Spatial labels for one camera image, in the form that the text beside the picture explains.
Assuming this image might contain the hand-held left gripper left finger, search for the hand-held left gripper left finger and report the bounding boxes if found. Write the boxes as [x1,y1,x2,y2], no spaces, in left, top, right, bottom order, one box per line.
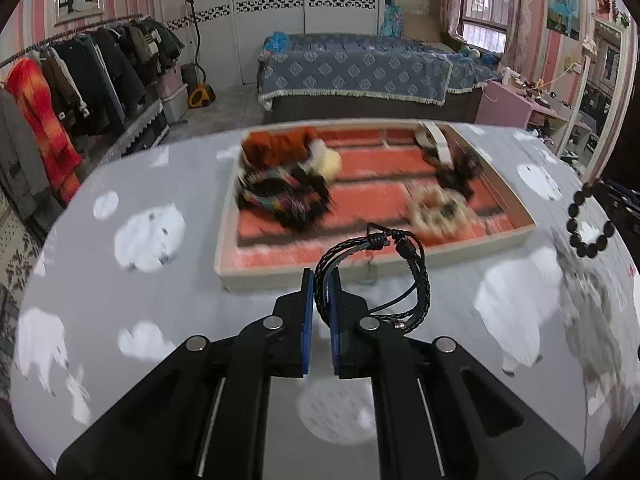
[56,267,316,480]

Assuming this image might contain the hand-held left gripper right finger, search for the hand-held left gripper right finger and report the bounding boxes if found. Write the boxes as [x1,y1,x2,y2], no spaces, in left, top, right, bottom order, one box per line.
[325,269,587,480]

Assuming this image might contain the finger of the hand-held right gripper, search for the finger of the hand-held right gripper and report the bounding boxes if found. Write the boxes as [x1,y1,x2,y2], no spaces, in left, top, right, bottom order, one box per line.
[595,179,640,226]

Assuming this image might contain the dark wooden bead bracelet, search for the dark wooden bead bracelet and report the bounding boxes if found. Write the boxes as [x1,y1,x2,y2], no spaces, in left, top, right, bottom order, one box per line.
[566,182,617,260]

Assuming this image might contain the black braided bracelet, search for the black braided bracelet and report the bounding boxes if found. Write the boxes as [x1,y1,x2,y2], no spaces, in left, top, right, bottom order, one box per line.
[314,222,432,333]

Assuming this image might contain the multicolour hair tie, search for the multicolour hair tie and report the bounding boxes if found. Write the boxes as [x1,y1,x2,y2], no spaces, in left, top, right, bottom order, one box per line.
[237,167,333,233]

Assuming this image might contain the cream flower scrunchie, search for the cream flower scrunchie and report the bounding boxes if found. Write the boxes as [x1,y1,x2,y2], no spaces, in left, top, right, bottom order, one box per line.
[407,184,477,239]

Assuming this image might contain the wooden tray with brick lining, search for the wooden tray with brick lining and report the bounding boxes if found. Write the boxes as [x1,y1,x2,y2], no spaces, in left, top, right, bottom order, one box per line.
[215,119,537,293]

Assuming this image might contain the black hair claw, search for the black hair claw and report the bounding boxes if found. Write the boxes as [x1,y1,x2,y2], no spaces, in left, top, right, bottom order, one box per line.
[434,152,482,200]

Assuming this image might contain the orange scrunchie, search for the orange scrunchie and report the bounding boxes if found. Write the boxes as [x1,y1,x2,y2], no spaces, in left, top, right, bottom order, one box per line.
[241,129,323,168]

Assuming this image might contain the white standing mirror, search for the white standing mirror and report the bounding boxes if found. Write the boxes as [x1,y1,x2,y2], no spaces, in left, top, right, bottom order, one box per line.
[562,14,632,176]

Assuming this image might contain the pink cabinet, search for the pink cabinet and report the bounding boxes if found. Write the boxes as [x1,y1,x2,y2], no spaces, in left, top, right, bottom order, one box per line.
[475,80,591,146]

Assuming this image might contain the cream yellow scrunchie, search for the cream yellow scrunchie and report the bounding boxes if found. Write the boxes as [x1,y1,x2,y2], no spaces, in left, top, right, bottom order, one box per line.
[306,141,344,183]

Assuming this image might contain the white wristband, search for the white wristband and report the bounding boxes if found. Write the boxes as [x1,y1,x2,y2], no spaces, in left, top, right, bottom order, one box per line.
[416,121,451,166]

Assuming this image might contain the red flower decoration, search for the red flower decoration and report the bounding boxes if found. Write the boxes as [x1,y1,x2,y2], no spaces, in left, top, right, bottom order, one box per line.
[597,0,631,28]

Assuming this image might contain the barred window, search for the barred window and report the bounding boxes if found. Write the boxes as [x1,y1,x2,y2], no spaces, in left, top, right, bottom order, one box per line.
[460,0,508,53]

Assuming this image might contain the garment steamer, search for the garment steamer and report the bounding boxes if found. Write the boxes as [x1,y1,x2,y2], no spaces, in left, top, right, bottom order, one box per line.
[179,0,216,109]

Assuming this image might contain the white lace cloth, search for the white lace cloth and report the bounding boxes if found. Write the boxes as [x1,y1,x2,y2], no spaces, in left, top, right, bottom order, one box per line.
[107,100,171,156]

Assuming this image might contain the bed with blue patterned cover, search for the bed with blue patterned cover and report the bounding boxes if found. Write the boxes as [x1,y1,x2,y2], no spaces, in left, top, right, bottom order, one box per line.
[257,32,501,123]

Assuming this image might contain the pink storage box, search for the pink storage box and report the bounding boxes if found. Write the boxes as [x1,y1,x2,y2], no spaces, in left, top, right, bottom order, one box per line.
[157,64,190,123]

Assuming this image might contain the white sliding wardrobe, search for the white sliding wardrobe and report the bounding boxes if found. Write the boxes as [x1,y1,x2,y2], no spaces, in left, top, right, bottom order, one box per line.
[165,0,388,88]

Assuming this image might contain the turquoise cloth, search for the turquoise cloth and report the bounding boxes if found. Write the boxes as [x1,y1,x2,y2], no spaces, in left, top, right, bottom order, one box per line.
[380,4,405,38]

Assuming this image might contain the floral patterned cloth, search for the floral patterned cloth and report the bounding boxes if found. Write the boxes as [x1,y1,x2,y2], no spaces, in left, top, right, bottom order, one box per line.
[0,240,46,401]

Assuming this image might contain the row of hanging clothes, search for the row of hanging clothes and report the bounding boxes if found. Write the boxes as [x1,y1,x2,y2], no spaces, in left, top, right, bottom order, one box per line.
[0,16,186,211]

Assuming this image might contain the metal clothes rack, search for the metal clothes rack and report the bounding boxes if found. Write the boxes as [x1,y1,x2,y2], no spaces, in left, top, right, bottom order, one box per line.
[0,15,151,68]

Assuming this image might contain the couple wall poster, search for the couple wall poster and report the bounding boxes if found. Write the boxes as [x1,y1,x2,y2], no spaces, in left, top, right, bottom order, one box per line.
[546,0,582,37]

